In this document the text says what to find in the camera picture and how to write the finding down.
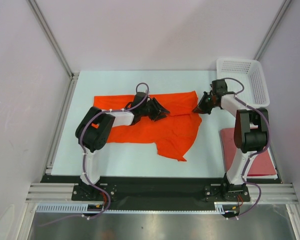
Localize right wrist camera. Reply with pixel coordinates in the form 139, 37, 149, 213
211, 79, 228, 96

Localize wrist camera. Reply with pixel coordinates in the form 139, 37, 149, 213
211, 79, 228, 96
131, 92, 149, 107

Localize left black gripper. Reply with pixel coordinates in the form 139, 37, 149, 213
139, 97, 170, 122

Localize orange t shirt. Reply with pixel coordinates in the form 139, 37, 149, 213
107, 91, 202, 162

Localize folded pink t shirt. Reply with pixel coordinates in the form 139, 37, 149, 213
220, 128, 278, 179

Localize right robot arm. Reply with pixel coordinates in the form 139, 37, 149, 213
192, 91, 270, 201

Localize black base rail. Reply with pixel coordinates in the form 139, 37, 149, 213
39, 174, 282, 211

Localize white plastic basket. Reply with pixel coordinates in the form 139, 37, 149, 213
216, 57, 270, 108

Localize aluminium frame bar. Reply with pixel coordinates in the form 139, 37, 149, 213
25, 183, 299, 205

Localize white cable duct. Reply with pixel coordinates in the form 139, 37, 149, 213
36, 201, 241, 215

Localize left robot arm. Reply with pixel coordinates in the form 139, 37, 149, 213
75, 96, 170, 200

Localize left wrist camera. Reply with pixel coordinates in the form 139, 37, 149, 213
131, 92, 149, 107

